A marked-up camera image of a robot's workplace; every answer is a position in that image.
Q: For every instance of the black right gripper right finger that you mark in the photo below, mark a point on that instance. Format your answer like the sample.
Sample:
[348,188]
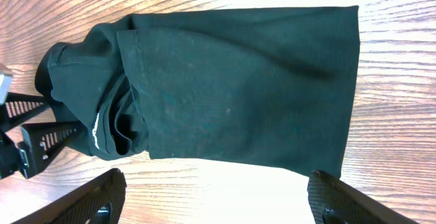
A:
[334,202]

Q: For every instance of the black t-shirt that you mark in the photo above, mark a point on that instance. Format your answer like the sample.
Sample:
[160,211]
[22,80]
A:
[263,86]

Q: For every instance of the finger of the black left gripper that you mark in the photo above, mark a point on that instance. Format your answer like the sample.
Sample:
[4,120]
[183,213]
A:
[18,108]
[42,142]

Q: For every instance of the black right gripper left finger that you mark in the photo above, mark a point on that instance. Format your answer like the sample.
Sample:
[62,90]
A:
[100,201]

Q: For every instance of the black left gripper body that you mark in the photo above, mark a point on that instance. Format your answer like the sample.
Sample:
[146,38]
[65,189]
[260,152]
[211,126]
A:
[9,157]

